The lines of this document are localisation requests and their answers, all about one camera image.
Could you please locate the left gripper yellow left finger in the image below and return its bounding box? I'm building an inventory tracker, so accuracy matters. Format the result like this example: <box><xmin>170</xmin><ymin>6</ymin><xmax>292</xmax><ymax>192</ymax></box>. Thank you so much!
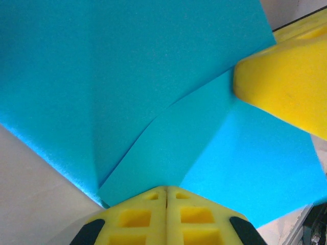
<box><xmin>68</xmin><ymin>185</ymin><xmax>168</xmax><ymax>245</ymax></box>

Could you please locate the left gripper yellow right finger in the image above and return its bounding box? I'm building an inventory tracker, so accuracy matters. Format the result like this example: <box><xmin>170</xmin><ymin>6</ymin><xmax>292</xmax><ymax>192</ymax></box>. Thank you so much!
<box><xmin>166</xmin><ymin>185</ymin><xmax>268</xmax><ymax>245</ymax></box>

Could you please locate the blue cloth sheet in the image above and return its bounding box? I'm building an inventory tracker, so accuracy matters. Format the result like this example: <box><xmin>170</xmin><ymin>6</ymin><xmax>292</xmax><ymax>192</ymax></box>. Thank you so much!
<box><xmin>0</xmin><ymin>0</ymin><xmax>327</xmax><ymax>229</ymax></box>

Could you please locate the aluminium mounting rail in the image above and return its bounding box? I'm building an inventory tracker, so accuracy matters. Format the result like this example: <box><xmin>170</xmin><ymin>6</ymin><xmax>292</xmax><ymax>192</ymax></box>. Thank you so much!
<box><xmin>281</xmin><ymin>205</ymin><xmax>316</xmax><ymax>245</ymax></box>

